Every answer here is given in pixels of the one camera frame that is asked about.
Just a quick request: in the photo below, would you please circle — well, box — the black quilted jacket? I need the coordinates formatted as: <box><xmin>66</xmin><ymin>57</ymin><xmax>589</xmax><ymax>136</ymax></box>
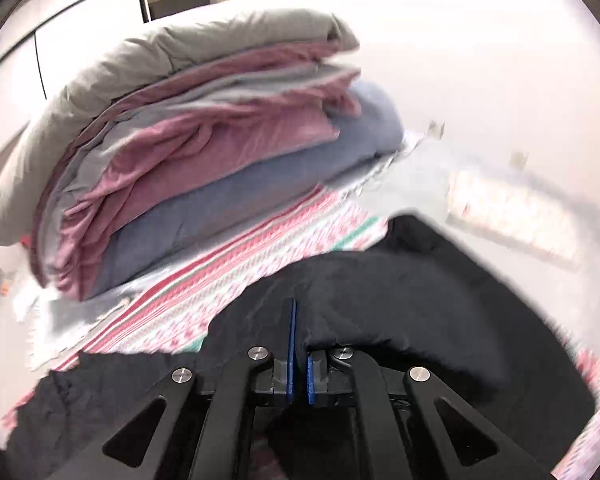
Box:
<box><xmin>5</xmin><ymin>216</ymin><xmax>595</xmax><ymax>479</ymax></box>

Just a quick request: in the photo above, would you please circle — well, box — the red green patterned blanket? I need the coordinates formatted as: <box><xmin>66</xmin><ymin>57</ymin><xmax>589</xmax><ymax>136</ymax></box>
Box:
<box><xmin>5</xmin><ymin>191</ymin><xmax>600</xmax><ymax>479</ymax></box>

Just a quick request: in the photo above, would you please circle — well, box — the blue folded blanket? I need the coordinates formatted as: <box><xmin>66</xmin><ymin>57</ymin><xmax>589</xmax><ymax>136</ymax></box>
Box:
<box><xmin>84</xmin><ymin>79</ymin><xmax>403</xmax><ymax>299</ymax></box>

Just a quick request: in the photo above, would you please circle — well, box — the pink grey folded sheet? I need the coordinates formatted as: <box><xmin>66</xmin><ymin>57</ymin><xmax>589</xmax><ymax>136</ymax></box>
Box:
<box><xmin>30</xmin><ymin>39</ymin><xmax>361</xmax><ymax>300</ymax></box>

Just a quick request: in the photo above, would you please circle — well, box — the white sliding wardrobe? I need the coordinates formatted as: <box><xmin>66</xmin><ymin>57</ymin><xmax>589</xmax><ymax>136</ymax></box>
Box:
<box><xmin>0</xmin><ymin>0</ymin><xmax>148</xmax><ymax>172</ymax></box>

